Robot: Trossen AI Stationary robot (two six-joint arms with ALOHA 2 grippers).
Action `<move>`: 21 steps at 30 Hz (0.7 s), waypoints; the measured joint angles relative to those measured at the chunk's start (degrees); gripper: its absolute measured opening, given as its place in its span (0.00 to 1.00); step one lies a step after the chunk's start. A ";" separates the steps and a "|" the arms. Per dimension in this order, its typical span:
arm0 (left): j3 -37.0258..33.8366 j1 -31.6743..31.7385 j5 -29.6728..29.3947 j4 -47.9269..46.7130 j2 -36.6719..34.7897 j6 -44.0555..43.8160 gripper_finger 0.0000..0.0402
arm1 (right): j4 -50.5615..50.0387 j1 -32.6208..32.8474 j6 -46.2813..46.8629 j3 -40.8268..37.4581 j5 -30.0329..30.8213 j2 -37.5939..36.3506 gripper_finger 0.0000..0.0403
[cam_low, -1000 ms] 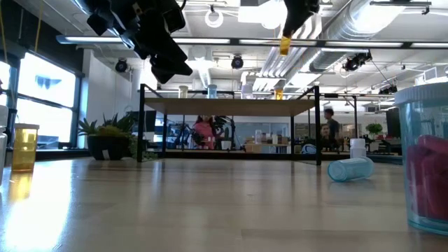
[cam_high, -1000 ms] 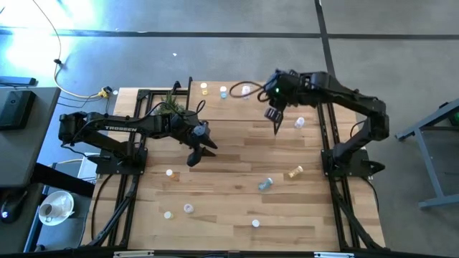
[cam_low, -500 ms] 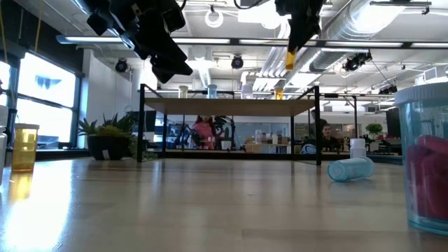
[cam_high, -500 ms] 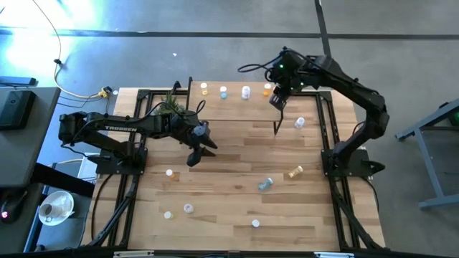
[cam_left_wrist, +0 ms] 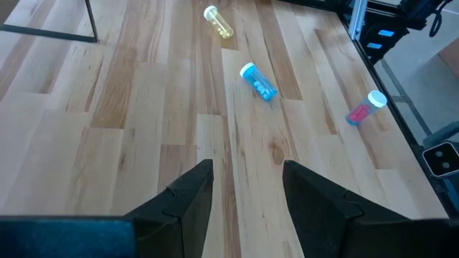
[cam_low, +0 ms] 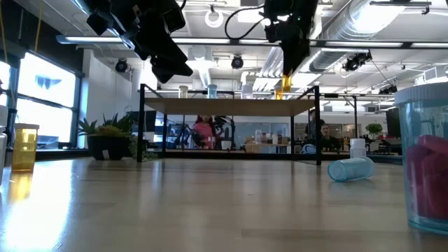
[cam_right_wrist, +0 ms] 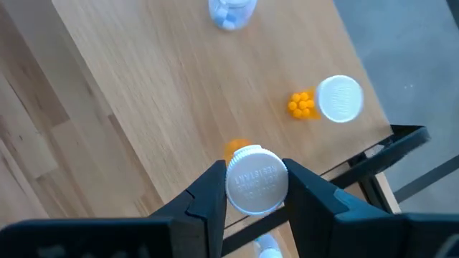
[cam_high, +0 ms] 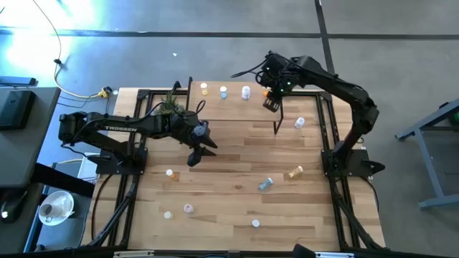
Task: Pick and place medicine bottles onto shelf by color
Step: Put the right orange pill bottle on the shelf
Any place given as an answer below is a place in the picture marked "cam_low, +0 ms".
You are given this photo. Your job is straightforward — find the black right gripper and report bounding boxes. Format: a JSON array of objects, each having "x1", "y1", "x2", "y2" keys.
[{"x1": 262, "y1": 0, "x2": 319, "y2": 76}]

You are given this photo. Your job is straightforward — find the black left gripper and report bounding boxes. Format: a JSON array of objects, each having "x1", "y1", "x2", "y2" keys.
[{"x1": 85, "y1": 0, "x2": 193, "y2": 84}]

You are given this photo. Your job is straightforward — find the clear medicine bottle white cap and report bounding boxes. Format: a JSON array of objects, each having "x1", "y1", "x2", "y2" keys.
[{"x1": 349, "y1": 138, "x2": 367, "y2": 159}]

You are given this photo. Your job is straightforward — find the blue bottle with red pills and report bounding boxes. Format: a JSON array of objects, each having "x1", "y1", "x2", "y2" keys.
[{"x1": 394, "y1": 83, "x2": 448, "y2": 236}]

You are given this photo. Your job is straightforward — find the clear bottle green label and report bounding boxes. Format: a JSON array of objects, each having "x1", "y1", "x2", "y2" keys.
[{"x1": 0, "y1": 104, "x2": 8, "y2": 185}]

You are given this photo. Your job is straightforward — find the wooden shelf black metal legs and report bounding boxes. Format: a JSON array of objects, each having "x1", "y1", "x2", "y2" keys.
[{"x1": 136, "y1": 83, "x2": 323, "y2": 166}]

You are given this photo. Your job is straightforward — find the black ceiling track light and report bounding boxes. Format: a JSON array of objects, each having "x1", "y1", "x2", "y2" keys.
[{"x1": 342, "y1": 50, "x2": 373, "y2": 73}]

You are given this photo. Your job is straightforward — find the black overhead light bar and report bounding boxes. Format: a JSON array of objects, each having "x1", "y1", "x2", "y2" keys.
[{"x1": 55, "y1": 34, "x2": 448, "y2": 50}]

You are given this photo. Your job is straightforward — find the person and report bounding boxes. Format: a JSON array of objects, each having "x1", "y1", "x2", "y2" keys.
[
  {"x1": 192, "y1": 114, "x2": 220, "y2": 151},
  {"x1": 307, "y1": 108, "x2": 325, "y2": 141},
  {"x1": 320, "y1": 123, "x2": 342, "y2": 152}
]

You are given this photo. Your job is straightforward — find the succulent plant in black pot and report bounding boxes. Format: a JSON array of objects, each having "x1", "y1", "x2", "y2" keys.
[{"x1": 77, "y1": 112, "x2": 139, "y2": 162}]

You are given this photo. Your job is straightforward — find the small plant white pot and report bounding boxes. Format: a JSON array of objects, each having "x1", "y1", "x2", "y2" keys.
[{"x1": 220, "y1": 126, "x2": 235, "y2": 151}]

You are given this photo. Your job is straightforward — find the bushy green plant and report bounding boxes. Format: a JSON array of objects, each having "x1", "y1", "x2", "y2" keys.
[{"x1": 365, "y1": 122, "x2": 384, "y2": 152}]

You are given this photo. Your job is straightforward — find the black monitor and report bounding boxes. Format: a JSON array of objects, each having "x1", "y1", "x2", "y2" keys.
[{"x1": 386, "y1": 107, "x2": 402, "y2": 139}]

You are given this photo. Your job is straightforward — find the white ring pendant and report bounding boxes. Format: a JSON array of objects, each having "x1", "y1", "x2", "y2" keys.
[{"x1": 204, "y1": 3, "x2": 225, "y2": 29}]

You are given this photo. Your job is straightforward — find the silver ventilation duct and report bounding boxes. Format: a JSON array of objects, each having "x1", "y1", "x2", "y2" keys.
[{"x1": 309, "y1": 0, "x2": 409, "y2": 73}]

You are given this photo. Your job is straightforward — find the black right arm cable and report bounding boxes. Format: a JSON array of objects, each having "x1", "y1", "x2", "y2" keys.
[{"x1": 223, "y1": 3, "x2": 267, "y2": 41}]

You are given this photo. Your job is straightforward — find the black aluminium table frame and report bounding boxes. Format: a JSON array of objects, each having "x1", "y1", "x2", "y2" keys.
[{"x1": 0, "y1": 148, "x2": 403, "y2": 167}]

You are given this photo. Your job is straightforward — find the yellow hanging cord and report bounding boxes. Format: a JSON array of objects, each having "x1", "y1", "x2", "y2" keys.
[
  {"x1": 34, "y1": 0, "x2": 44, "y2": 54},
  {"x1": 0, "y1": 0, "x2": 6, "y2": 64}
]

